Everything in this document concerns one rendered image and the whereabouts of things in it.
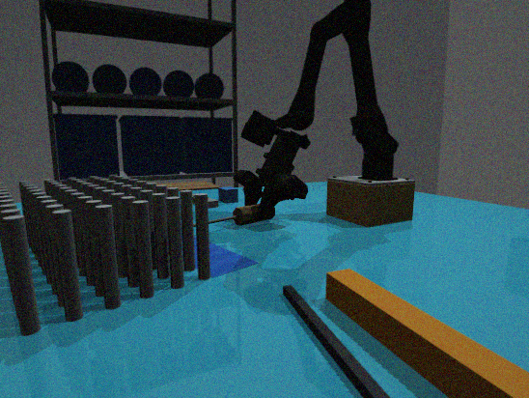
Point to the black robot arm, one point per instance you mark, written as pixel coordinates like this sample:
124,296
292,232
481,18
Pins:
352,19

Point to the orange rectangular bar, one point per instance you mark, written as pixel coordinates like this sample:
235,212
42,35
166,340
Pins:
451,361

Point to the blue taped strip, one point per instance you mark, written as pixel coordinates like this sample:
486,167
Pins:
222,261

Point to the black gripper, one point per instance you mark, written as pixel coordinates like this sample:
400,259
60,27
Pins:
277,183

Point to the blue cube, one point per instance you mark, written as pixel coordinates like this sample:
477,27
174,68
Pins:
228,194

